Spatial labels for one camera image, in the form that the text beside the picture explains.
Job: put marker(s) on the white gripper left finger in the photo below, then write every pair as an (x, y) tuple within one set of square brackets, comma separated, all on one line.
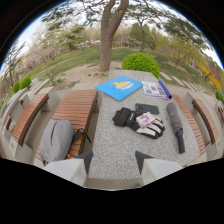
[(68, 169)]

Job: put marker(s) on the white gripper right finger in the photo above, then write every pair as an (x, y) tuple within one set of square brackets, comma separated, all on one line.
[(156, 168)]

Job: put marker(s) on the grey backpack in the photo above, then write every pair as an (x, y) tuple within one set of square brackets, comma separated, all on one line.
[(56, 140)]

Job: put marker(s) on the folded grey umbrella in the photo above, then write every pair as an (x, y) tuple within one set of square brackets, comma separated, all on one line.
[(175, 125)]

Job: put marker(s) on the small purple tissue packet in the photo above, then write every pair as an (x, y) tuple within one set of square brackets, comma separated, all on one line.
[(145, 119)]

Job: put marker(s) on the black and white gloves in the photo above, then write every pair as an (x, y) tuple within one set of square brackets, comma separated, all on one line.
[(133, 122)]

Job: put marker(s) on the wooden slatted bench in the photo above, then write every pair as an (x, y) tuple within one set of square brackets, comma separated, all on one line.
[(189, 125), (77, 115), (206, 118), (28, 115)]

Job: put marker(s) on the open magazine with purple edge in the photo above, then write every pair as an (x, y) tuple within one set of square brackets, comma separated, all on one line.
[(154, 89)]

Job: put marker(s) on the blue book with duck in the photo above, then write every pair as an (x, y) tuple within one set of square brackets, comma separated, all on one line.
[(119, 86)]

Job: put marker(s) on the small round green bush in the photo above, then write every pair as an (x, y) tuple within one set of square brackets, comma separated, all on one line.
[(25, 82), (16, 87)]

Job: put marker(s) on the round trimmed green bush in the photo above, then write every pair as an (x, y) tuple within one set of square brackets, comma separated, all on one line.
[(141, 63)]

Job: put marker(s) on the large tree trunk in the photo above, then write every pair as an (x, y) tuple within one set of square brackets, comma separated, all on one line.
[(109, 33)]

